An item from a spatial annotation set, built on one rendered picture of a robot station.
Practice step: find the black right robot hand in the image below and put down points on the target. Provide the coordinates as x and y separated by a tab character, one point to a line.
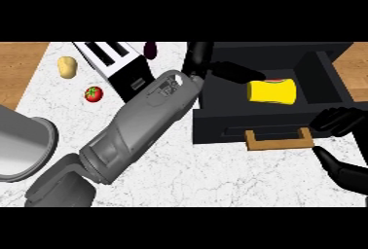
348	173

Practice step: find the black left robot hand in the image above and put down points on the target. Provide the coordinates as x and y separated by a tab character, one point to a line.
199	58

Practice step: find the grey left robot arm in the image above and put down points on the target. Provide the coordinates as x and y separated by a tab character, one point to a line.
140	123

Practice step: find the black open drawer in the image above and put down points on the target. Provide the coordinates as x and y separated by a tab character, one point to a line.
249	97

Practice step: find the yellow cup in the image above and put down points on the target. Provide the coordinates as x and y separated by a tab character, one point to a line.
273	91

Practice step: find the dark purple eggplant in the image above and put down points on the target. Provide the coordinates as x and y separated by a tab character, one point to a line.
150	50

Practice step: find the white and black toaster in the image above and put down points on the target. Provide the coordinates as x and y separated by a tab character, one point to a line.
122	69

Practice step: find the red tomato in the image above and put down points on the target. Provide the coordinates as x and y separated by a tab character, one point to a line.
94	94

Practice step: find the yellow potato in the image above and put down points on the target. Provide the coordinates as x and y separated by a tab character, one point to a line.
67	67

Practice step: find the grey metal pot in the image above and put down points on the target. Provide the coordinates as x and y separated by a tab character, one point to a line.
21	146

